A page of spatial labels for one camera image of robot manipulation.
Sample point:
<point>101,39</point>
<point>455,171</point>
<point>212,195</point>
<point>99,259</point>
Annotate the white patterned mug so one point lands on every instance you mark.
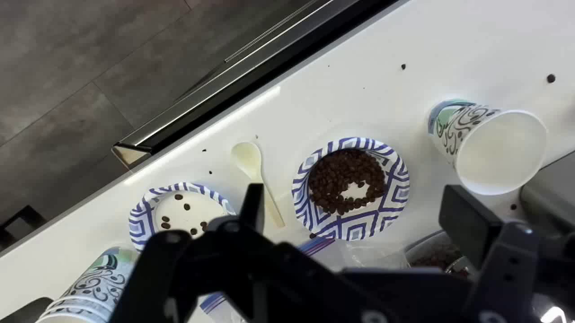
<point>90,288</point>

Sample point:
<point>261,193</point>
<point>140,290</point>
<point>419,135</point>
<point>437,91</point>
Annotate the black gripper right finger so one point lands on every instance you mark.
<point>509,263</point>

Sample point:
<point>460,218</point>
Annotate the cream plastic spoon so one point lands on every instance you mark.
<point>248,159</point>

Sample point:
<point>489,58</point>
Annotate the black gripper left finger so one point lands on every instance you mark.
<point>173,263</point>

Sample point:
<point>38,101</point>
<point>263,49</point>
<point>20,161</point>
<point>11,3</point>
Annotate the blue paper plate, few beans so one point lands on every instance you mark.
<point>180,209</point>

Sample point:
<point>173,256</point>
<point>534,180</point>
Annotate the printed paper cup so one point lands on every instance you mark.
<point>496,153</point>

